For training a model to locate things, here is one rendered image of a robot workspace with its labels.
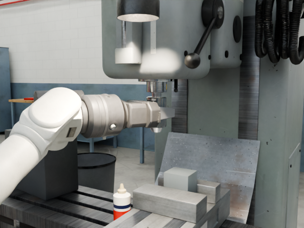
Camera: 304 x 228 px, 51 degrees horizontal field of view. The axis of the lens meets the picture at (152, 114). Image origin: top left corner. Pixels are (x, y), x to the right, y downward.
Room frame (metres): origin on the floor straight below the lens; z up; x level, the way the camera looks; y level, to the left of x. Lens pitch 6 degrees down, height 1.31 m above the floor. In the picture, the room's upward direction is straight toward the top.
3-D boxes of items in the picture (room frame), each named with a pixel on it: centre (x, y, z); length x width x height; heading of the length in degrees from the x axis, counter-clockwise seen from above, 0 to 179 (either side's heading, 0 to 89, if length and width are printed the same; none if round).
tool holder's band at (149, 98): (0.74, -0.01, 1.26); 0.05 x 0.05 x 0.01
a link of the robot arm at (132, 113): (0.69, 0.07, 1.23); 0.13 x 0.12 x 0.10; 34
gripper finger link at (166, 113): (0.71, -0.03, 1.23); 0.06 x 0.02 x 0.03; 124
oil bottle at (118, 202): (0.72, 0.07, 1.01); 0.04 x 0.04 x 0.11
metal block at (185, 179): (0.71, -0.07, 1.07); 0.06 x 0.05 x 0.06; 60
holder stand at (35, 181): (1.00, 0.36, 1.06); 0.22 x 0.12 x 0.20; 52
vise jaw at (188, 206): (0.66, -0.04, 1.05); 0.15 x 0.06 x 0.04; 60
